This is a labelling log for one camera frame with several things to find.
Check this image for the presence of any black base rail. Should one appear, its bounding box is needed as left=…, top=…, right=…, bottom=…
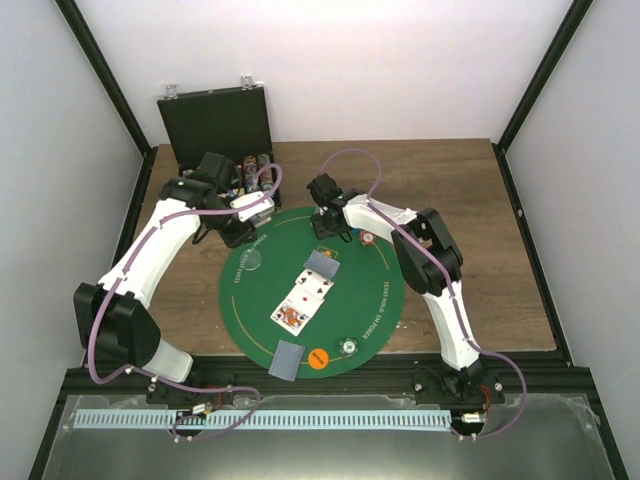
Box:
left=60, top=352, right=599, bottom=407

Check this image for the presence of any black poker set case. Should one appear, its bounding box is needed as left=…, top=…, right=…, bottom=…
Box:
left=157, top=83, right=278, bottom=190

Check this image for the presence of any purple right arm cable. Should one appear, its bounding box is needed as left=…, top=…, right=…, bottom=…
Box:
left=319, top=148, right=529, bottom=441

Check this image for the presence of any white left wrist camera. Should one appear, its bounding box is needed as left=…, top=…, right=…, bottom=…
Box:
left=230, top=191, right=275, bottom=225

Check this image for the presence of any face-up black clubs card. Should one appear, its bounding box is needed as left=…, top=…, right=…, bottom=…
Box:
left=296, top=269, right=334, bottom=300

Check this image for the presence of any face-up red ace card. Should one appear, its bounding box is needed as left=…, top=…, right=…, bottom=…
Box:
left=287, top=285, right=324, bottom=317

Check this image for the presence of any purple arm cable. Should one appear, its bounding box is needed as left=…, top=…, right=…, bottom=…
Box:
left=319, top=148, right=529, bottom=441
left=87, top=162, right=285, bottom=443

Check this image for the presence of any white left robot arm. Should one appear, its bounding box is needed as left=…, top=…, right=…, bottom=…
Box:
left=73, top=154, right=280, bottom=404

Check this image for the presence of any dealt card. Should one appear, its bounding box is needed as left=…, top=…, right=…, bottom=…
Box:
left=268, top=340, right=305, bottom=382

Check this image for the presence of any orange small blind button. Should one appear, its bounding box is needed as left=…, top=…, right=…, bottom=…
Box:
left=307, top=348, right=330, bottom=370

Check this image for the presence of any clear acrylic dealer button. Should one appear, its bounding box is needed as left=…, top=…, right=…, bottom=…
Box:
left=239, top=248, right=263, bottom=271

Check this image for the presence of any light blue slotted ruler strip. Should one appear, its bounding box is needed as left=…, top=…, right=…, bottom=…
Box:
left=73, top=409, right=452, bottom=431

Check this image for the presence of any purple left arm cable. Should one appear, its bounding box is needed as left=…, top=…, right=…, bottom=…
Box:
left=87, top=162, right=285, bottom=443

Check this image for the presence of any round green poker mat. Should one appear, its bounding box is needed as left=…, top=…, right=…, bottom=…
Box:
left=218, top=207, right=405, bottom=379

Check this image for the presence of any black enclosure frame post left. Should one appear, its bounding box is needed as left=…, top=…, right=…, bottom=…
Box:
left=55, top=0, right=152, bottom=156

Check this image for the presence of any black enclosure frame post right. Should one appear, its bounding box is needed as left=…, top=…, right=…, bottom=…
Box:
left=496, top=0, right=593, bottom=152

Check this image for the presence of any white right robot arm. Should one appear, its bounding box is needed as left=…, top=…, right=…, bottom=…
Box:
left=307, top=173, right=483, bottom=403

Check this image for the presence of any purple green chip row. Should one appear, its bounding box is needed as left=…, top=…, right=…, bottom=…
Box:
left=243, top=156, right=258, bottom=185

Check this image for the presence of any black enclosure frame post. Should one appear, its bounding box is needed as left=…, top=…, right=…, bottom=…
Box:
left=55, top=0, right=152, bottom=156
left=496, top=0, right=593, bottom=152

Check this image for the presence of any brown green chip row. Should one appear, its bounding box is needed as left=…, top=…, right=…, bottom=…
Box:
left=257, top=153, right=272, bottom=175

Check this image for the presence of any face-up queen card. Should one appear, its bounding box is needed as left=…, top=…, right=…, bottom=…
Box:
left=270, top=301, right=310, bottom=336

